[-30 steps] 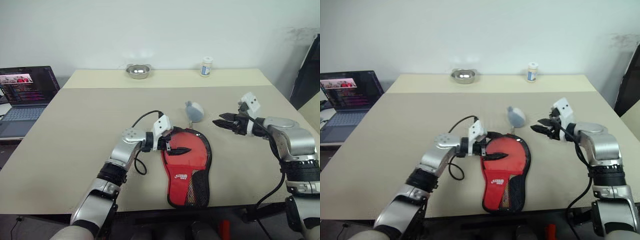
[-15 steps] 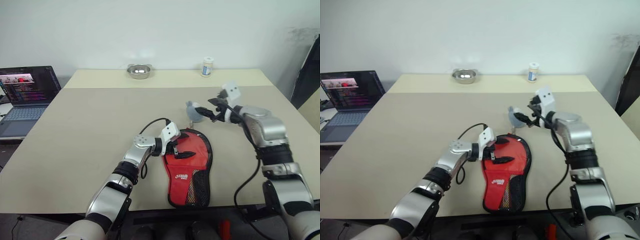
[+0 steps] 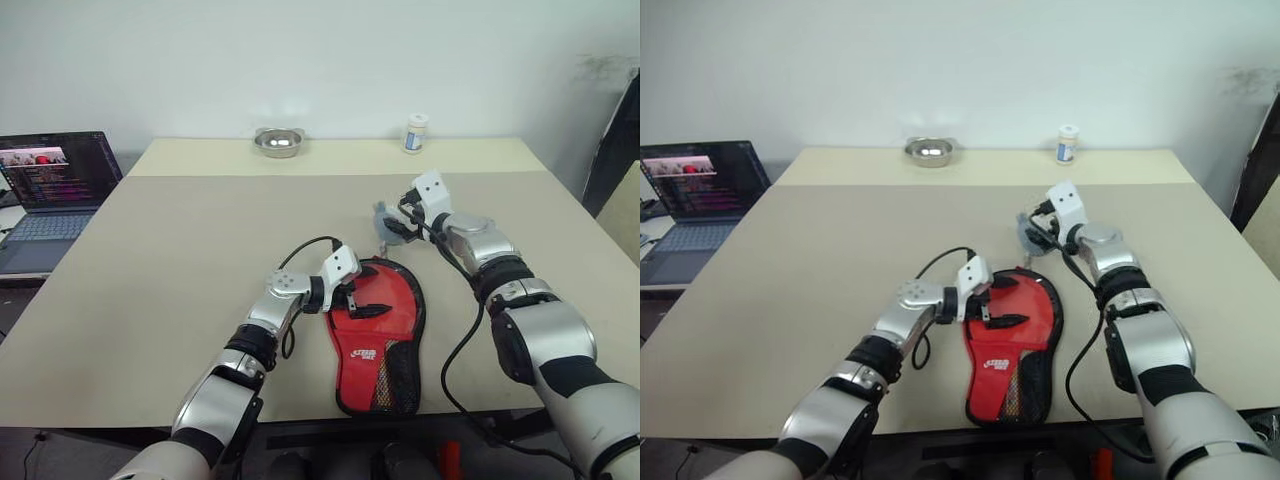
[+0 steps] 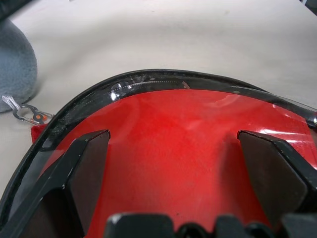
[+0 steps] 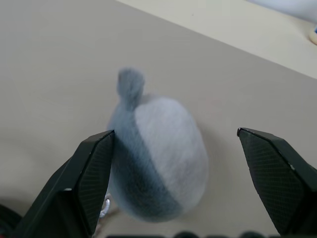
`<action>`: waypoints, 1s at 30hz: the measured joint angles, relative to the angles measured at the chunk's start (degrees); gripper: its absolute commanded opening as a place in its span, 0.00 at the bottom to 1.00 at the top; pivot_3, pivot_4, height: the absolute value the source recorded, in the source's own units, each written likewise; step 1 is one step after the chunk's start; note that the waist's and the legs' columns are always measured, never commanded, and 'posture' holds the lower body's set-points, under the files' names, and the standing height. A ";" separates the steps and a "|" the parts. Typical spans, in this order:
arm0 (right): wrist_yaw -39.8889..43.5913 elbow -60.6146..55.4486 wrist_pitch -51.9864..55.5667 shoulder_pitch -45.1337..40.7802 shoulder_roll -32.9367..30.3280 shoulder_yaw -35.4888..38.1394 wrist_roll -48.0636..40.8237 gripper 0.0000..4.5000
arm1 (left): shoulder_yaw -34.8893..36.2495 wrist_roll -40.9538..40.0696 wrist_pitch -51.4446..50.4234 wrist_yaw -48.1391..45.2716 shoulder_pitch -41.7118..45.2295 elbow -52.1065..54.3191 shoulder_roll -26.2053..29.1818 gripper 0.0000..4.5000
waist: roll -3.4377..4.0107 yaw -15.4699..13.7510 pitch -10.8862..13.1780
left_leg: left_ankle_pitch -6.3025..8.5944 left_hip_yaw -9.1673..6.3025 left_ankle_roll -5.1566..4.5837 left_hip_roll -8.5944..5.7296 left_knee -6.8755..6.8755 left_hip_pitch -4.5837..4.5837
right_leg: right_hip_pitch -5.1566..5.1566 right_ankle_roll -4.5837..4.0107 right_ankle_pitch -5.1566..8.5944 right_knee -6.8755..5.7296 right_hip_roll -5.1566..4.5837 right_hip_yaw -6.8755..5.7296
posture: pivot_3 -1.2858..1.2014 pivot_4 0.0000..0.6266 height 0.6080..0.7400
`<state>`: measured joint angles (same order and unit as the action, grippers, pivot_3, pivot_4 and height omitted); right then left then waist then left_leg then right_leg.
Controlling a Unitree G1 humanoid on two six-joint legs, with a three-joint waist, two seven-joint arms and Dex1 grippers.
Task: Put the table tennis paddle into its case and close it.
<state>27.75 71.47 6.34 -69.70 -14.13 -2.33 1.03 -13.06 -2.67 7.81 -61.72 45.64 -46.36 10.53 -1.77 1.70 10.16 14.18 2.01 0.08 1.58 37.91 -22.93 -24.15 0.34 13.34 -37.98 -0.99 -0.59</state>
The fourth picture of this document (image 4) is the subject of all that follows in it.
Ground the red item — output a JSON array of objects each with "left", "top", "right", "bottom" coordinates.
[{"left": 81, "top": 89, "right": 315, "bottom": 238}]

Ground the silver zipper pull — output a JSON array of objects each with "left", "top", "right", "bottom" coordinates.
[{"left": 1, "top": 95, "right": 54, "bottom": 124}]

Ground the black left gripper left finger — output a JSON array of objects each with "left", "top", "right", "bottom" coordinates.
[{"left": 8, "top": 129, "right": 110, "bottom": 238}]

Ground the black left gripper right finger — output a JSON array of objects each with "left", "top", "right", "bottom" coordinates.
[{"left": 237, "top": 129, "right": 317, "bottom": 228}]

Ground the grey plush toy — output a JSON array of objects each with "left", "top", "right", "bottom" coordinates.
[{"left": 0, "top": 17, "right": 39, "bottom": 114}]

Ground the clear plastic zipper pouch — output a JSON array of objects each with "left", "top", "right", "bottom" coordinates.
[{"left": 0, "top": 68, "right": 317, "bottom": 238}]

